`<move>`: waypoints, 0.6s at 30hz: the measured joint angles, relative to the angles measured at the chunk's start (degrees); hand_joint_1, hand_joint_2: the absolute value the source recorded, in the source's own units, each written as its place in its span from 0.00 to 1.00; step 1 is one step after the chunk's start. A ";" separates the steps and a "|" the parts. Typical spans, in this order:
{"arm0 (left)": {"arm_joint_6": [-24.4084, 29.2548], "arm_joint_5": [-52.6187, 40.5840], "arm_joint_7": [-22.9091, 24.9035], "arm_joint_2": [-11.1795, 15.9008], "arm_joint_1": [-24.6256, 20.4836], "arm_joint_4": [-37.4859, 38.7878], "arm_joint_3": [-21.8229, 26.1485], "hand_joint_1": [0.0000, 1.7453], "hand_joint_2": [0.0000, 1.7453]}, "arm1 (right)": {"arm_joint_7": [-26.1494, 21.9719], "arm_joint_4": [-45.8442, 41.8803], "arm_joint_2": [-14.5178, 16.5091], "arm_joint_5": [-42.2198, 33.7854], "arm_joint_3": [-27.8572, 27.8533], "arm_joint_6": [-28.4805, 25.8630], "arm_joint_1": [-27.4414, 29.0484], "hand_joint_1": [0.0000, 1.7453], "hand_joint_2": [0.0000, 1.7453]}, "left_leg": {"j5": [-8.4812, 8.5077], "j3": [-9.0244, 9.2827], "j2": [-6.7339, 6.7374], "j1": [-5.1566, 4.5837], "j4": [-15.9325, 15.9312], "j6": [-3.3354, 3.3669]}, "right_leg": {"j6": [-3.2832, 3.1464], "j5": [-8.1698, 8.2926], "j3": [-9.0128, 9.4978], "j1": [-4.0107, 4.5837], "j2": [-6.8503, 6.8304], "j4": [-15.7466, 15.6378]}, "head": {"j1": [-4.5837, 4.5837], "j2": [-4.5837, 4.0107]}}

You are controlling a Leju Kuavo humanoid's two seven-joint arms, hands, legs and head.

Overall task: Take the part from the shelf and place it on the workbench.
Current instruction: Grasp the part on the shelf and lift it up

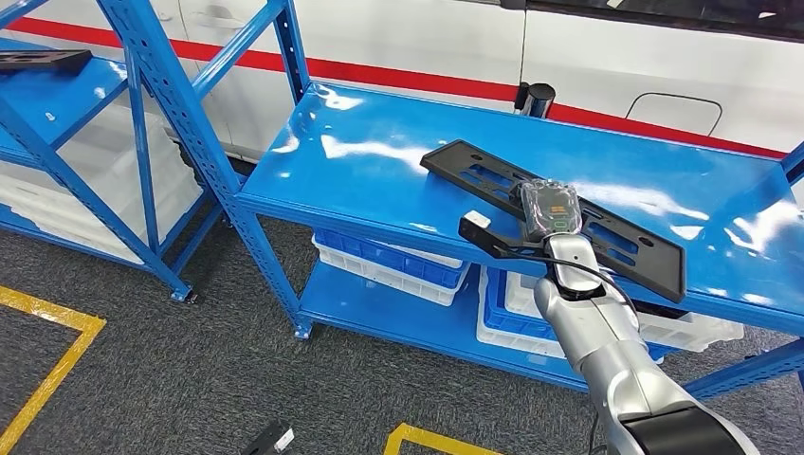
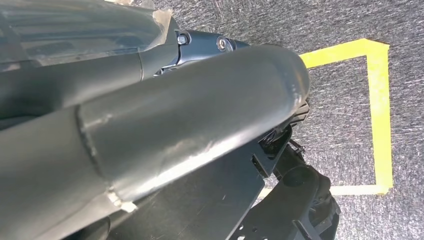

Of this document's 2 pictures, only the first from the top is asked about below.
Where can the black plastic panel part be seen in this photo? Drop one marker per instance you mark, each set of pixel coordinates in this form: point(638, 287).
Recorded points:
point(44, 61)
point(647, 264)

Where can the blue plastic crate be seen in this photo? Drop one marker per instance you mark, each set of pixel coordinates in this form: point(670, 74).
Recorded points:
point(377, 257)
point(509, 314)

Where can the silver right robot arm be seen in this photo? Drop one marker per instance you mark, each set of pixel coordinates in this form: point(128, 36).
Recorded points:
point(603, 339)

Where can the blue metal shelf rack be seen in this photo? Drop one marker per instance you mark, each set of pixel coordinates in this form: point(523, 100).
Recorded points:
point(38, 107)
point(389, 188)

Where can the black plastic parts bundle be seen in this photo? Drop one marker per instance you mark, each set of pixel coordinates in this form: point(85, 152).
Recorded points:
point(659, 309)

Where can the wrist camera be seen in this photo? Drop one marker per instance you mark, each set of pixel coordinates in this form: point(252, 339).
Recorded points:
point(477, 220)
point(270, 439)

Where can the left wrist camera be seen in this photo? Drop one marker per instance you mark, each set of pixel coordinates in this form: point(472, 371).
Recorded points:
point(270, 439)

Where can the white plastic crate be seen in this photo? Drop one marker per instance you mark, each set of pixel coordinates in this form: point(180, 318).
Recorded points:
point(377, 284)
point(433, 257)
point(691, 333)
point(63, 232)
point(502, 344)
point(179, 201)
point(94, 163)

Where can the black cylindrical post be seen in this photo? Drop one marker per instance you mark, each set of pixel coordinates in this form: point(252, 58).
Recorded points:
point(537, 100)

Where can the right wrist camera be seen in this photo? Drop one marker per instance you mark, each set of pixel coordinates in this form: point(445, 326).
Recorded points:
point(477, 220)

